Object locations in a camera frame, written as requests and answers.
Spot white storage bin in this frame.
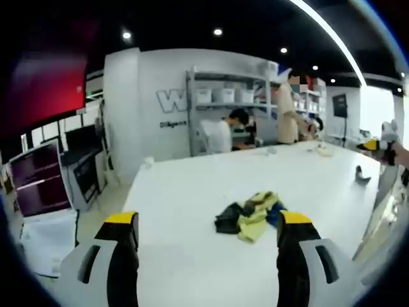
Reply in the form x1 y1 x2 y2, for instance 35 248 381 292
197 88 213 104
213 88 236 104
238 88 255 104

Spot pale yellow cloth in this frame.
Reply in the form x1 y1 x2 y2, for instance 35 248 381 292
306 143 335 159

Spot long ceiling strip light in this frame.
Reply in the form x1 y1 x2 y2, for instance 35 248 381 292
287 0 368 86

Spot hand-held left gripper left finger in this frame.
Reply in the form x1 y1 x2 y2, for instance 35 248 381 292
59 210 140 307

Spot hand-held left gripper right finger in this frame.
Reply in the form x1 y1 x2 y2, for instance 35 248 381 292
276 210 365 307

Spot black monitor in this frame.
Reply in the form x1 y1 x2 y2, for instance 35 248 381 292
65 124 101 155

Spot small black object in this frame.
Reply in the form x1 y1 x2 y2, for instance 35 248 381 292
355 165 372 187

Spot yellow garment with coloured sleeves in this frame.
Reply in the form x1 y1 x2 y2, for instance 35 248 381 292
214 191 288 244

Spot ceiling spotlights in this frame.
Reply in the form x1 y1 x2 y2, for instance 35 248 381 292
121 27 406 94

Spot black sign on stand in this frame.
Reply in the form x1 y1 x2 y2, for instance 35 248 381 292
332 93 350 148

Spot grey shelving rack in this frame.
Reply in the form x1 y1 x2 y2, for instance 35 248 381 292
297 76 328 116
186 65 279 157

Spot white framed screen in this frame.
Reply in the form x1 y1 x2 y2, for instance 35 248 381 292
66 153 100 212

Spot open laptop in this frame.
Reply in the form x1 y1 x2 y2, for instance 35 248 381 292
9 140 79 279

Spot red display screen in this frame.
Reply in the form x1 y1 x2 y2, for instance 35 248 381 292
6 52 88 130

